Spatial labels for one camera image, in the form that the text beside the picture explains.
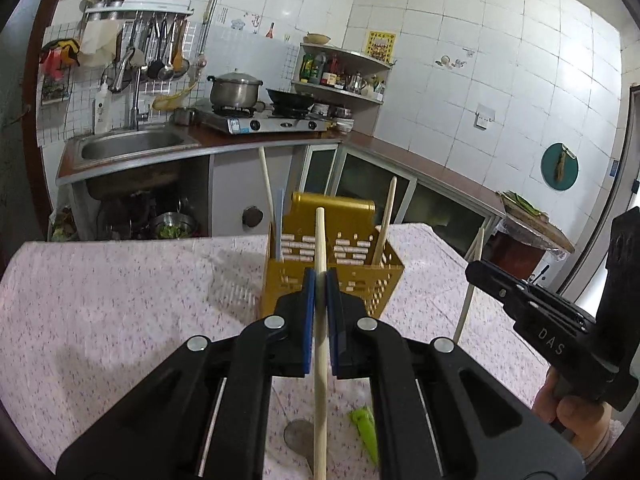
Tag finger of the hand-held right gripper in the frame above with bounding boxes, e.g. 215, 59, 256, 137
465, 260, 596, 333

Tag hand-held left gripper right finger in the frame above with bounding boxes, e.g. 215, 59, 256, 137
325, 270, 586, 480

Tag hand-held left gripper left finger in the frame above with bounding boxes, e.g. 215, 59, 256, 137
56, 268, 317, 480

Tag wooden chopstick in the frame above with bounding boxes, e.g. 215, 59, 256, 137
312, 207, 331, 480
372, 176, 397, 266
258, 147, 281, 261
452, 226, 487, 343

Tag yellow slotted utensil holder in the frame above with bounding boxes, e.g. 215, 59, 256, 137
264, 191, 405, 318

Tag light blue plastic spoon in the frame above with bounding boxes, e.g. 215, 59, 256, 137
272, 189, 287, 263

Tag green frog handle fork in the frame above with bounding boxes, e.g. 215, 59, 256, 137
348, 406, 381, 465

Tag person's right hand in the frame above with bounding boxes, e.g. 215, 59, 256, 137
532, 367, 613, 466

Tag brown stand with plastic wrap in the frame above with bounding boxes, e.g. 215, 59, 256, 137
487, 220, 571, 291

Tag wooden cutting board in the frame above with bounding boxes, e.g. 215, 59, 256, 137
500, 195, 576, 253

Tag green vegetables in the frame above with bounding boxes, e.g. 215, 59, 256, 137
497, 190, 548, 218

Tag kitchen counter with cabinets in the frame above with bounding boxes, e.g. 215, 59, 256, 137
55, 125, 506, 251

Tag green round cutting board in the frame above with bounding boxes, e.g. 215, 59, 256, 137
541, 142, 580, 191

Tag steel bowl with greens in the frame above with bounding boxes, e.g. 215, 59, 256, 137
150, 210, 198, 240

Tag floral pink tablecloth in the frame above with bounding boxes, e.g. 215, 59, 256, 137
0, 222, 576, 480

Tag stack of small bowls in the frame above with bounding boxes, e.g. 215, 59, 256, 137
332, 105, 356, 133

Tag steel gas stove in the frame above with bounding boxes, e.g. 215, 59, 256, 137
197, 105, 333, 136

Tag black wok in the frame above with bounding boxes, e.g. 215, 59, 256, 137
265, 87, 316, 113

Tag steel corner shelf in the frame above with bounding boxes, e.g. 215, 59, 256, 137
291, 41, 393, 106

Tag steel cooking pot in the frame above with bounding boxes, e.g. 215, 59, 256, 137
207, 71, 264, 109

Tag steel kitchen sink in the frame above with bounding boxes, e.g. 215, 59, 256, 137
57, 127, 201, 181

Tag yellow mesh strainer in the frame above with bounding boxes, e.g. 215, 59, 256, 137
151, 80, 198, 112

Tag steel faucet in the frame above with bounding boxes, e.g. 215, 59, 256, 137
107, 47, 151, 131

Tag white dish soap bottle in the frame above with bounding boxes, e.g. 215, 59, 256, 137
93, 82, 113, 134

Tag wooden spatula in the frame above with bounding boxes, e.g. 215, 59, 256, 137
170, 17, 189, 69

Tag black ladle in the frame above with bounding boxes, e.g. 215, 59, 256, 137
147, 15, 168, 81

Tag white hanging cloth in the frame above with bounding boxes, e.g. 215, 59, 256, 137
80, 17, 123, 68

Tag red and yellow gloves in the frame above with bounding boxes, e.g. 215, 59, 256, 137
39, 37, 82, 78

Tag yellow wall poster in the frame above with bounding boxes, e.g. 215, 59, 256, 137
366, 30, 397, 63

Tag grey wall pipe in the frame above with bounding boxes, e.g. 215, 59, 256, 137
197, 0, 233, 68

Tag wire wall basket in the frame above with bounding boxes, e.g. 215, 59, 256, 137
41, 77, 71, 106

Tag steel wall utensil rack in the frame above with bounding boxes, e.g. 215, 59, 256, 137
82, 0, 196, 16

